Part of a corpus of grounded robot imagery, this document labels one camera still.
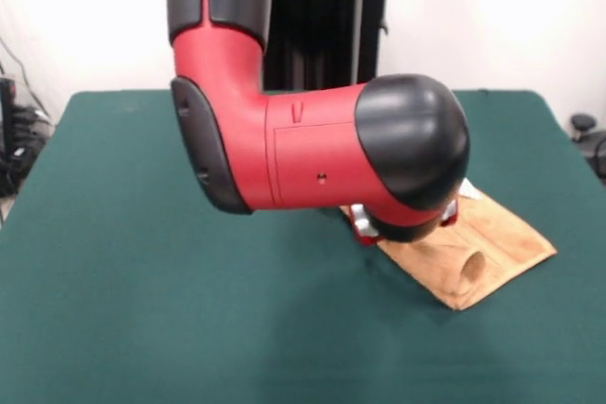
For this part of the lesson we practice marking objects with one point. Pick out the dark green table cloth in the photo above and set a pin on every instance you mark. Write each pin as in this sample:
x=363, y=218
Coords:
x=142, y=281

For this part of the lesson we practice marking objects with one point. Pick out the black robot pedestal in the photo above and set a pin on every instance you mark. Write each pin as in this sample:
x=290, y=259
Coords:
x=322, y=21

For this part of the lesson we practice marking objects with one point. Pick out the black electronics box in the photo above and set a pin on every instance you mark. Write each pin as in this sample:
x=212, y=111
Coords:
x=5, y=101

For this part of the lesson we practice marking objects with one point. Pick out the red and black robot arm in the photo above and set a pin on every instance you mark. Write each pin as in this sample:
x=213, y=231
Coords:
x=308, y=148

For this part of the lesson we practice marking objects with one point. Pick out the black office chair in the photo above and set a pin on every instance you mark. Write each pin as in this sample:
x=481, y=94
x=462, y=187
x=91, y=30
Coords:
x=587, y=134

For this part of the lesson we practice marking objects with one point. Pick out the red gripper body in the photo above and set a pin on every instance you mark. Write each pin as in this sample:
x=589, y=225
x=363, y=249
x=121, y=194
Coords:
x=368, y=239

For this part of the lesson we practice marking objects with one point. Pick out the orange terry towel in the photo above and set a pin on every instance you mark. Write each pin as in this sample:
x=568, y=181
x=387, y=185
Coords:
x=502, y=243

